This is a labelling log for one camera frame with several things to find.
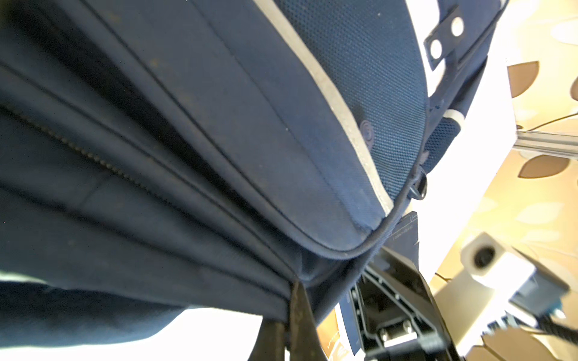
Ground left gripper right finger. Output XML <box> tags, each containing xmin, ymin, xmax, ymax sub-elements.
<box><xmin>289</xmin><ymin>283</ymin><xmax>327</xmax><ymax>361</ymax></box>

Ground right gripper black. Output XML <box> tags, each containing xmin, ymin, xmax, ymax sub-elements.
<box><xmin>349</xmin><ymin>248</ymin><xmax>461</xmax><ymax>360</ymax></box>

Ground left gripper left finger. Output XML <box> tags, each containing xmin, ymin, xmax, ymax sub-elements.
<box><xmin>248</xmin><ymin>319</ymin><xmax>286</xmax><ymax>361</ymax></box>

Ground navy blue student backpack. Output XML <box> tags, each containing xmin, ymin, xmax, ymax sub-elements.
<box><xmin>1</xmin><ymin>1</ymin><xmax>507</xmax><ymax>348</ymax></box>

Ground brown cover book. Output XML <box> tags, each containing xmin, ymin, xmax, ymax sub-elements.
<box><xmin>317</xmin><ymin>308</ymin><xmax>353</xmax><ymax>361</ymax></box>

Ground dark blue book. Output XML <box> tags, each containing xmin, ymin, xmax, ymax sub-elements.
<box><xmin>336</xmin><ymin>293</ymin><xmax>363</xmax><ymax>356</ymax></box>

